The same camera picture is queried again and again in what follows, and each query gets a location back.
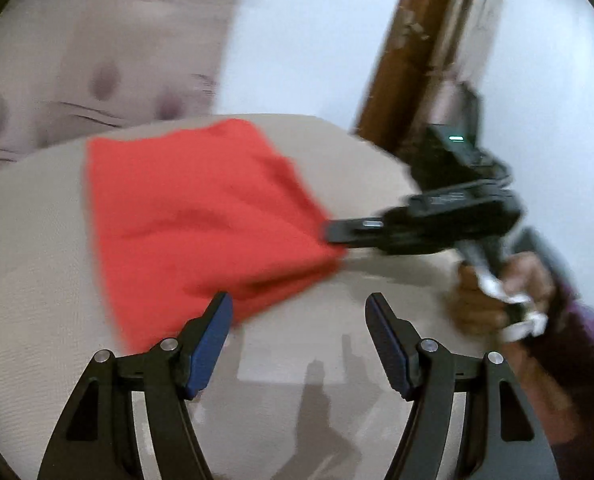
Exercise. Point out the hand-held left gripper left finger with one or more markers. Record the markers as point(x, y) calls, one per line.
point(209, 345)

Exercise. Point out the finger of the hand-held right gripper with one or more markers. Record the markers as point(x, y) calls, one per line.
point(357, 231)

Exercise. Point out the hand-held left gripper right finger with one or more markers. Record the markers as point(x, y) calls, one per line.
point(389, 345)

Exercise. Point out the red knit sweater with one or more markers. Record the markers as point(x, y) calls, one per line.
point(202, 210)

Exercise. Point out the person's right forearm purple sleeve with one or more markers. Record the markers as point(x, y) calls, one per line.
point(577, 360)

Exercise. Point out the person's right hand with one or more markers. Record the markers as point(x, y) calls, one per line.
point(477, 310)

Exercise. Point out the pink leaf-print curtain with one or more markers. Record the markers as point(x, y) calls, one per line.
point(102, 35)

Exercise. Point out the brown wooden door frame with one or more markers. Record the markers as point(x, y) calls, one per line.
point(402, 60)

